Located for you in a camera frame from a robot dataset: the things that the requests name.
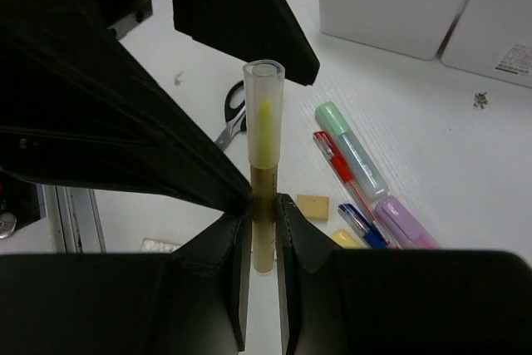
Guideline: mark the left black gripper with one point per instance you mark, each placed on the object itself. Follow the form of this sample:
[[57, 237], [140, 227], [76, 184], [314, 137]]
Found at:
[[77, 109]]

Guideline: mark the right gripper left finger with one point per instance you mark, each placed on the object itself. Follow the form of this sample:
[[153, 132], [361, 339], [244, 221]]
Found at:
[[209, 307]]

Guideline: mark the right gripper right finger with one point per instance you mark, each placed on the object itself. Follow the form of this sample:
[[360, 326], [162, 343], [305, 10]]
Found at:
[[309, 284]]

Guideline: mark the slim yellow highlighter pen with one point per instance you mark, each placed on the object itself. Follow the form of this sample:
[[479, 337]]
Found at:
[[263, 86]]

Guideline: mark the tan eraser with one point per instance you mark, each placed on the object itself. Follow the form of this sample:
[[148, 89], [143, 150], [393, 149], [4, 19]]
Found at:
[[314, 206]]

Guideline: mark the yellow highlighter marker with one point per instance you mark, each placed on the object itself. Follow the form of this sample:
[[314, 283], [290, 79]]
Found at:
[[345, 240]]

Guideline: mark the blue gel pen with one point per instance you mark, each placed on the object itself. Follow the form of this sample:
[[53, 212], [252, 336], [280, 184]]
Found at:
[[361, 227]]

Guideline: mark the pink purple highlighter marker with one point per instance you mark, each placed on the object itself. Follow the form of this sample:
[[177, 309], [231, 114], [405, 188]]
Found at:
[[405, 228]]

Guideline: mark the red gel pen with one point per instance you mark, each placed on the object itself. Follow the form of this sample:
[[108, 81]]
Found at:
[[336, 160]]

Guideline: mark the green highlighter marker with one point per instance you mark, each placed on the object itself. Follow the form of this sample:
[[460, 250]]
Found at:
[[368, 176]]

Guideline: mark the white pink desk organizer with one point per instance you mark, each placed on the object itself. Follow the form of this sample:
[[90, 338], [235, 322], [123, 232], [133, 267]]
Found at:
[[487, 37]]

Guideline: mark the black handled scissors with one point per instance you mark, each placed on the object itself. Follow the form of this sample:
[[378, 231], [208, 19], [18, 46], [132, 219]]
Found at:
[[234, 116]]

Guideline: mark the aluminium rail frame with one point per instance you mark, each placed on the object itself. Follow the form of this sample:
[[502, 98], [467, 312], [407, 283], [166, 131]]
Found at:
[[74, 219]]

